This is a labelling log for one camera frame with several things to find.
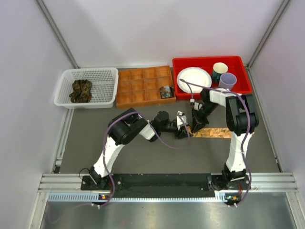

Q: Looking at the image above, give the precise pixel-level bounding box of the green cup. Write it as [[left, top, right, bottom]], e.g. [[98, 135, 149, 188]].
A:
[[212, 62, 228, 83]]

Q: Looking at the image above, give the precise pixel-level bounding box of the lavender plastic cup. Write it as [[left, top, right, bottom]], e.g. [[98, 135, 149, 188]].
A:
[[218, 73, 237, 90]]

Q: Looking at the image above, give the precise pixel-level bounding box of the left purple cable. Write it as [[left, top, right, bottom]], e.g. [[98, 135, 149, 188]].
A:
[[102, 112, 192, 209]]

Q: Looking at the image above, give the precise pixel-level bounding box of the purple cable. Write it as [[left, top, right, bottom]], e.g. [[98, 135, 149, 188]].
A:
[[102, 112, 192, 209], [180, 79, 252, 207]]

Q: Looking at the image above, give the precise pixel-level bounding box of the red plastic bin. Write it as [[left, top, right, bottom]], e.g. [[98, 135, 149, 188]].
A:
[[172, 56, 252, 100]]

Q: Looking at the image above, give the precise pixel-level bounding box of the orange patterned tie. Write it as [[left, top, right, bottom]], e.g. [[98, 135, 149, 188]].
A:
[[187, 126, 232, 139]]

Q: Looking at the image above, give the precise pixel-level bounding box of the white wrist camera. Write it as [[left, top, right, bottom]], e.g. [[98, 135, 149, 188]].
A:
[[190, 98, 203, 110], [177, 111, 187, 130]]

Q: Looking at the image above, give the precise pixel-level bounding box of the dark camouflage tie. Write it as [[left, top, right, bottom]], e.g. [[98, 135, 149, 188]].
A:
[[69, 80, 92, 103]]

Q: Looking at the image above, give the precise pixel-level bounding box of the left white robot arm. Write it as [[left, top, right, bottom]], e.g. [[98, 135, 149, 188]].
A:
[[89, 108, 193, 189]]

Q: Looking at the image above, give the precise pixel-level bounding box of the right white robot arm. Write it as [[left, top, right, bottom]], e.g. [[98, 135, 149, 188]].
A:
[[190, 88, 259, 190]]

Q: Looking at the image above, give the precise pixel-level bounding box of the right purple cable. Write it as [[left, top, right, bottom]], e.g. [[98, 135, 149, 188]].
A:
[[180, 79, 252, 207]]

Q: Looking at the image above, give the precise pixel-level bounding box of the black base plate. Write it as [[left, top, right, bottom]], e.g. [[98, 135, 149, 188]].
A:
[[81, 173, 249, 198]]

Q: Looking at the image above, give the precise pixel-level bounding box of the white paper plate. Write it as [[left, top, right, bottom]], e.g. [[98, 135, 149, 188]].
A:
[[177, 67, 212, 94]]

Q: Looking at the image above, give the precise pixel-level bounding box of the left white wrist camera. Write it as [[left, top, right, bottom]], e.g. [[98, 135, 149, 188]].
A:
[[177, 111, 187, 130]]

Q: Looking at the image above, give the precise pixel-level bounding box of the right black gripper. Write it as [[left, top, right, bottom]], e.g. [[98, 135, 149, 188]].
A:
[[191, 103, 218, 135]]

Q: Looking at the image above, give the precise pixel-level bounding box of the slotted cable duct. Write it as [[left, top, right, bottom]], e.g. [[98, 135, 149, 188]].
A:
[[48, 193, 238, 203]]

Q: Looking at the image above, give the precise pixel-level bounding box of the rolled dark patterned tie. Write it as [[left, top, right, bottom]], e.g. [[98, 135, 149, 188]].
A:
[[159, 85, 174, 99]]

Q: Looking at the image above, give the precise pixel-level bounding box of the orange compartment tray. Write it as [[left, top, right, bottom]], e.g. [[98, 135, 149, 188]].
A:
[[116, 65, 176, 109]]

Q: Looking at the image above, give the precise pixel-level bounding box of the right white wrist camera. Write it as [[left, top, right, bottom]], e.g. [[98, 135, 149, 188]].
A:
[[190, 98, 203, 110]]

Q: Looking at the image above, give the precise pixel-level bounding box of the white perforated plastic basket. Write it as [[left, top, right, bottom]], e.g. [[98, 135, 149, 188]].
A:
[[54, 67, 119, 109]]

